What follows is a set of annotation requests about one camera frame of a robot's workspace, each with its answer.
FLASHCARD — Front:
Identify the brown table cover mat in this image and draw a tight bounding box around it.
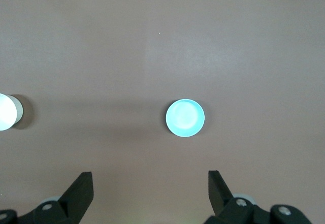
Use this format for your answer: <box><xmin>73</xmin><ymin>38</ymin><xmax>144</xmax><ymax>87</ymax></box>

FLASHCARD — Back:
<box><xmin>0</xmin><ymin>0</ymin><xmax>325</xmax><ymax>224</ymax></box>

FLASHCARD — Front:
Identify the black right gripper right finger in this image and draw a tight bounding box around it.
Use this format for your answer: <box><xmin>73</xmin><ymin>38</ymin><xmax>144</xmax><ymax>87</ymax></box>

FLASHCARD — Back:
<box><xmin>205</xmin><ymin>170</ymin><xmax>313</xmax><ymax>224</ymax></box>

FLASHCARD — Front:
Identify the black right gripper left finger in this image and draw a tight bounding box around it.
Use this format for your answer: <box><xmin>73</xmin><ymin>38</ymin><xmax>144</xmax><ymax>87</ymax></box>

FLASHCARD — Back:
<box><xmin>0</xmin><ymin>171</ymin><xmax>94</xmax><ymax>224</ymax></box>

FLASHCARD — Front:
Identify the white cylindrical cup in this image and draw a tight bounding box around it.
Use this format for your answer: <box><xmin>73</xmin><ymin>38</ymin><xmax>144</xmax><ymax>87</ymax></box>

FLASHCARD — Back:
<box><xmin>0</xmin><ymin>93</ymin><xmax>24</xmax><ymax>132</ymax></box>

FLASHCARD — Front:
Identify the light blue bowl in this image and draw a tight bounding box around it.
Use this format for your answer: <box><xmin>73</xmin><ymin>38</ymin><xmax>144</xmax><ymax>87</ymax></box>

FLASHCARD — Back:
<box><xmin>165</xmin><ymin>98</ymin><xmax>206</xmax><ymax>137</ymax></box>

